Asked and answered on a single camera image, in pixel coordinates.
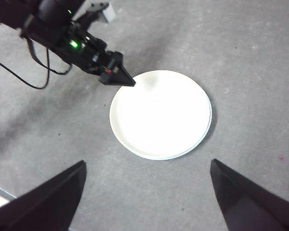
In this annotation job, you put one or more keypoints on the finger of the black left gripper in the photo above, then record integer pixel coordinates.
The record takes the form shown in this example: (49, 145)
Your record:
(115, 77)

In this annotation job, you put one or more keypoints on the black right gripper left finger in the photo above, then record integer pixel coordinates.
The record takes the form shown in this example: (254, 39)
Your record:
(43, 207)

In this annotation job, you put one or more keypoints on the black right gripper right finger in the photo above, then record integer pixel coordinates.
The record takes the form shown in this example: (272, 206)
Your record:
(250, 207)

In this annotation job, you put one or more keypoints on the white round plate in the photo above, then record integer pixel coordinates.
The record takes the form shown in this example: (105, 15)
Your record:
(159, 115)

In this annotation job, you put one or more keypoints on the pale grey camera box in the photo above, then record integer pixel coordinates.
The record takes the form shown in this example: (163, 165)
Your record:
(109, 13)

